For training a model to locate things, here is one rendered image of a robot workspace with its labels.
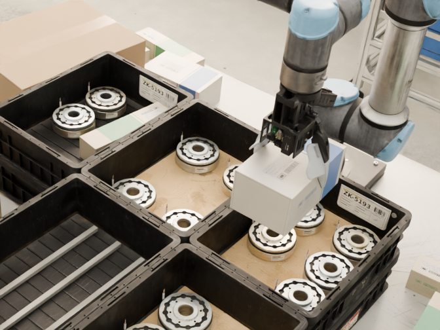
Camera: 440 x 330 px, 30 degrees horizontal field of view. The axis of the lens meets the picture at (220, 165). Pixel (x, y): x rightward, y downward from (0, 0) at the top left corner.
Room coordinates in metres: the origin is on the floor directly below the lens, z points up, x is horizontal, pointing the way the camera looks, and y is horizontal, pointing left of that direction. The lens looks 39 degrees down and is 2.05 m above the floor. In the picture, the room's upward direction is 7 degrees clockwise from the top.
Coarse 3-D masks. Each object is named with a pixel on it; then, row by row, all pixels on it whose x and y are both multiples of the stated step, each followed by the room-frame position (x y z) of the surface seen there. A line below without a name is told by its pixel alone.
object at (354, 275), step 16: (368, 192) 1.37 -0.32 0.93; (400, 208) 1.33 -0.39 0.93; (208, 224) 1.21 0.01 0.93; (400, 224) 1.28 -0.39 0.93; (192, 240) 1.16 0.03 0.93; (384, 240) 1.23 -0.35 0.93; (368, 256) 1.18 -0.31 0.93; (240, 272) 1.09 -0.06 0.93; (352, 272) 1.12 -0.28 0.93; (336, 288) 1.08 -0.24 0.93; (288, 304) 1.02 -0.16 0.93; (320, 304) 1.03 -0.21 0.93
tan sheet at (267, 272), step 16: (336, 224) 1.37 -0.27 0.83; (240, 240) 1.28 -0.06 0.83; (304, 240) 1.30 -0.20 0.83; (320, 240) 1.31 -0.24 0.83; (224, 256) 1.23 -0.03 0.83; (240, 256) 1.23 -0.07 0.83; (304, 256) 1.26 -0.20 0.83; (256, 272) 1.19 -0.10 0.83; (272, 272) 1.20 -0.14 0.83; (288, 272) 1.20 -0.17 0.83; (272, 288) 1.15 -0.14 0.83
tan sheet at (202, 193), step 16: (160, 160) 1.52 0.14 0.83; (224, 160) 1.55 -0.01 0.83; (144, 176) 1.45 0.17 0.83; (160, 176) 1.46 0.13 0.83; (176, 176) 1.47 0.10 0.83; (192, 176) 1.47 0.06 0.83; (208, 176) 1.48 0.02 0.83; (160, 192) 1.40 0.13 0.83; (176, 192) 1.41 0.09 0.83; (192, 192) 1.42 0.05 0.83; (208, 192) 1.42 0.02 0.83; (160, 208) 1.35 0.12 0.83; (176, 208) 1.36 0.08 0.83; (192, 208) 1.36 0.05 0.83; (208, 208) 1.37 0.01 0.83
